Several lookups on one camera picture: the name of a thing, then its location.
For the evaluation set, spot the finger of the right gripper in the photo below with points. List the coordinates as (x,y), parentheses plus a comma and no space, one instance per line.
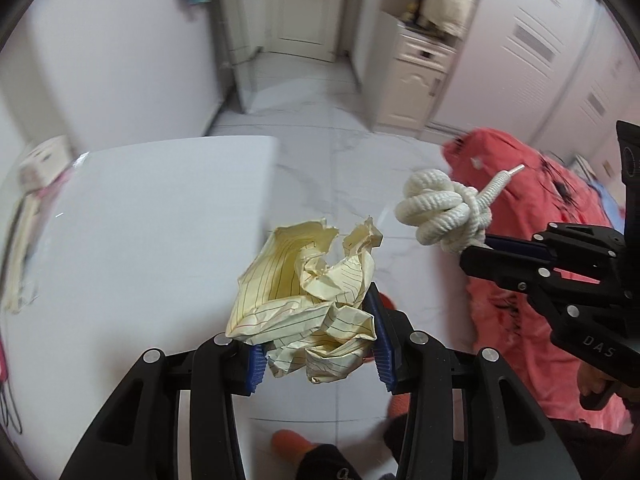
(520,273)
(515,246)

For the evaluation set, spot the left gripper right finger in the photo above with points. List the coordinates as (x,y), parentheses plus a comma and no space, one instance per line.
(388,370)

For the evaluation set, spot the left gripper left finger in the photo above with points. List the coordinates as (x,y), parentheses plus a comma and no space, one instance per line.
(256,366)

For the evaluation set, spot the yellow lined paper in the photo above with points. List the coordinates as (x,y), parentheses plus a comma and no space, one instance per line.
(304,312)

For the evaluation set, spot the red trash bin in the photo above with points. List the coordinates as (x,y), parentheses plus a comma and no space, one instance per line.
(386,340)

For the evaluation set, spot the right hand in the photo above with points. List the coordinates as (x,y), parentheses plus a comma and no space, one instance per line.
(596,388)

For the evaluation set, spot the pink bed cover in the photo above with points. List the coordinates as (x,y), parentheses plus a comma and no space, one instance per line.
(523,327)

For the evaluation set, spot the orange right slipper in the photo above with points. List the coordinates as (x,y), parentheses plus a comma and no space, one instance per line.
(399,405)

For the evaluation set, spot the orange slipper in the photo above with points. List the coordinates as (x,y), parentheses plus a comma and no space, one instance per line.
(290,446)
(399,405)

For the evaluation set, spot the orange left slipper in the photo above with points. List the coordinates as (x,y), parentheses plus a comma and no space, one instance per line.
(290,446)

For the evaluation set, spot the cream bedside cabinet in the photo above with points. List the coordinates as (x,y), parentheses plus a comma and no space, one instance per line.
(404,74)

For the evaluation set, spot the open book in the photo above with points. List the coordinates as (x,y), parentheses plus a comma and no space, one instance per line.
(19,286)

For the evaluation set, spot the floral tissue box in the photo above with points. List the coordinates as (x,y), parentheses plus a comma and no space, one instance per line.
(44,163)

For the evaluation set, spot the white door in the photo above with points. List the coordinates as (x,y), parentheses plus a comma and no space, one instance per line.
(306,28)

